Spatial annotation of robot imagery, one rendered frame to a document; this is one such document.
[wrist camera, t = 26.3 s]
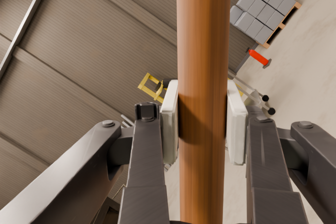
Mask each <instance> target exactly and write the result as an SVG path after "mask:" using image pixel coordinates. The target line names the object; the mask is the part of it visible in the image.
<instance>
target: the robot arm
mask: <svg viewBox="0 0 336 224"><path fill-rule="evenodd" d="M134 114H135V123H134V126H131V127H126V128H121V123H120V122H119V121H116V120H103V121H102V122H99V123H97V124H96V125H95V126H94V127H93V128H91V129H90V130H89V131H88V132H87V133H86V134H85V135H84V136H83V137H81V138H80V139H79V140H78V141H77V142H76V143H75V144H74V145H73V146H71V147H70V148H69V149H68V150H67V151H66V152H65V153H64V154H63V155H61V156H60V157H59V158H58V159H57V160H56V161H55V162H54V163H53V164H51V165H50V166H49V167H48V168H47V169H46V170H45V171H44V172H43V173H41V174H40V175H39V176H38V177H37V178H36V179H35V180H34V181H33V182H31V183H30V184H29V185H28V186H27V187H26V188H25V189H24V190H23V191H21V192H20V193H19V194H18V195H17V196H16V197H15V198H14V199H13V200H11V201H10V202H9V203H8V204H7V205H6V206H5V207H4V208H3V209H1V210H0V224H90V223H91V222H92V220H93V218H94V217H95V215H96V214H97V212H98V210H99V209H100V207H101V206H102V204H103V202H104V201H105V199H106V198H107V196H108V195H109V193H110V191H111V190H112V188H113V187H114V185H115V183H116V182H117V180H118V179H119V177H120V176H121V174H122V172H123V171H124V165H126V164H129V169H128V176H127V184H126V187H123V190H122V196H121V203H120V209H119V216H118V222H117V224H192V223H188V222H183V221H178V220H170V218H169V207H168V196H167V186H166V184H165V173H164V164H174V162H176V156H177V147H178V139H179V103H178V80H171V81H170V82H169V85H168V88H167V91H166V94H165V97H164V100H163V103H162V106H159V104H158V103H156V102H151V101H146V102H140V103H137V104H135V105H134ZM225 136H226V141H227V147H228V152H229V157H230V163H231V164H233V166H243V165H244V164H246V173H245V178H246V223H236V224H309V221H308V218H307V215H306V211H305V208H304V204H303V201H302V198H301V195H300V193H299V192H295V191H293V187H292V184H291V180H292V181H293V182H294V184H295V185H296V187H297V188H298V189H299V191H300V192H301V193H302V195H303V196H304V198H305V199H306V200H307V202H308V203H309V204H310V206H311V207H312V208H313V210H314V211H315V213H316V214H317V215H318V217H319V218H320V219H321V221H322V222H323V224H336V138H334V137H333V136H332V135H330V134H329V133H328V132H326V131H325V130H324V129H323V128H321V127H320V126H319V125H317V124H315V123H312V122H310V121H295V122H293V123H292V124H291V127H290V129H284V128H279V127H276V123H275V121H274V120H273V119H271V118H268V117H266V116H265V115H264V113H263V111H262V109H261V108H259V107H258V106H248V105H245V104H244V102H243V100H242V98H241V95H240V93H239V91H238V89H237V86H236V84H235V82H234V81H233V80H227V105H226V134H225ZM290 178H291V180H290Z"/></svg>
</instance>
